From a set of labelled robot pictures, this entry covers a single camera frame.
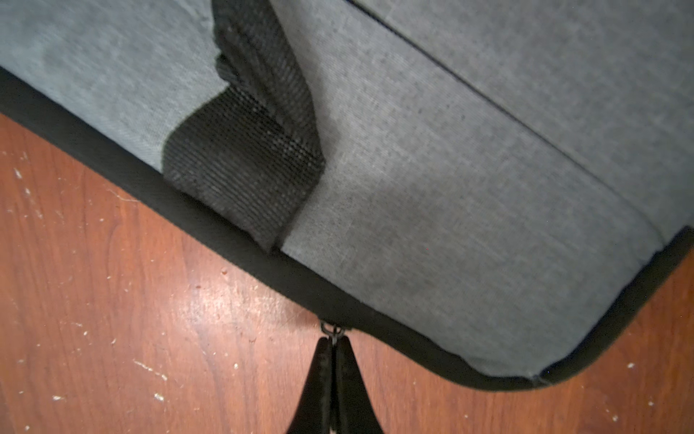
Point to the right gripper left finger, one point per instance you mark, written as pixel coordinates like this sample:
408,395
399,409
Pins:
314,409

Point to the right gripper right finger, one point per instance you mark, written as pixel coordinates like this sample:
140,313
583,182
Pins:
352,408

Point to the grey laptop bag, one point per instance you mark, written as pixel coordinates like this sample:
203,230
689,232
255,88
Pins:
494,188

